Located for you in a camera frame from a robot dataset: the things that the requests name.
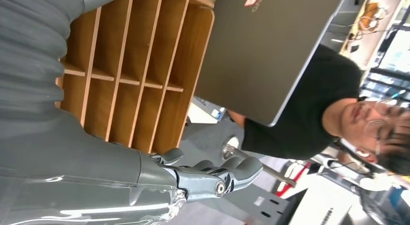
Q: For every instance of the red barrier belt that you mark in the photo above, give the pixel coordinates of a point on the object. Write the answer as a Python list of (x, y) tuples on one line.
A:
[(293, 180)]

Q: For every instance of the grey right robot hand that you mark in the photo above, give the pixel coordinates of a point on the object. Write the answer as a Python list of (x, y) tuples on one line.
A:
[(80, 178)]

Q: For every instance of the grey laptop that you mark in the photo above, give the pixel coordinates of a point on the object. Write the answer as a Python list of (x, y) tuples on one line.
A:
[(262, 57)]

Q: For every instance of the chrome stanchion post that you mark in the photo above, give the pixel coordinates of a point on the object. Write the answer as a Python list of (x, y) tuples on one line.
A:
[(256, 162)]

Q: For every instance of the wooden card organizer box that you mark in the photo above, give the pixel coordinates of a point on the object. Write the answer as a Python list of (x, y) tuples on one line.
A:
[(137, 63)]

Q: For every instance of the person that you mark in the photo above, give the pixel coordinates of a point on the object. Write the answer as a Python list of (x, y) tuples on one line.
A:
[(307, 105)]

